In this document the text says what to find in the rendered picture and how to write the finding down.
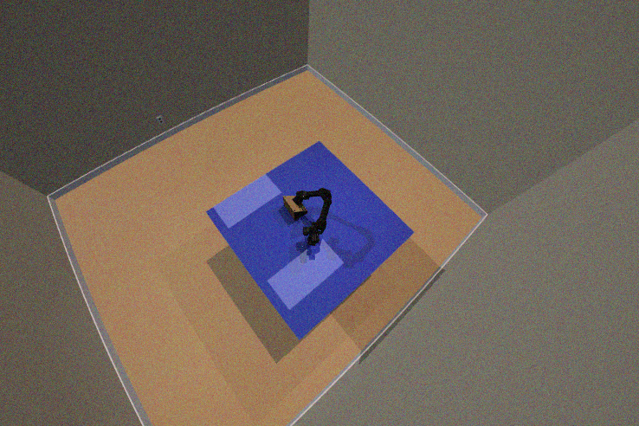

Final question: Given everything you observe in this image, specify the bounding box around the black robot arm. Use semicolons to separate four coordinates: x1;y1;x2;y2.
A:
292;188;332;243

